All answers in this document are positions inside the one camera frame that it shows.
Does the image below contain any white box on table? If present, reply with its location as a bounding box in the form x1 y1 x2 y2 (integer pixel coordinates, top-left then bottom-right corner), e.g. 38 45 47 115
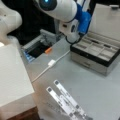
0 45 34 107

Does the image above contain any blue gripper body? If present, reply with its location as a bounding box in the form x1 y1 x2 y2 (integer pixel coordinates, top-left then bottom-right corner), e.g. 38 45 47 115
75 5 91 34

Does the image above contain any grey jewelry box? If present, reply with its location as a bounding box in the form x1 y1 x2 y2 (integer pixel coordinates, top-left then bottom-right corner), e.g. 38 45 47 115
70 4 120 75

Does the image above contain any dark floor tray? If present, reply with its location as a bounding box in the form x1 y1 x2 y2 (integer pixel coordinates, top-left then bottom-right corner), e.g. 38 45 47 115
22 29 61 62

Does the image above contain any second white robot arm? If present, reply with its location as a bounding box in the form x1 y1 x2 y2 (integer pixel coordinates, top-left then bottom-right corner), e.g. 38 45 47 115
0 0 22 45

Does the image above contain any orange tool in tray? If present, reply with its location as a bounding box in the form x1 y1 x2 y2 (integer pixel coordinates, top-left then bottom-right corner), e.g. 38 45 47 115
45 47 52 54

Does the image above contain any white cable with adapter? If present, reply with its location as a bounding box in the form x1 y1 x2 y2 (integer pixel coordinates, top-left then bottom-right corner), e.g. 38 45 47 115
31 49 72 83

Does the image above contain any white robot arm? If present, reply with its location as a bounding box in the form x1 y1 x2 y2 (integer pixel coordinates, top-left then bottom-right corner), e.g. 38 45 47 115
34 0 91 44

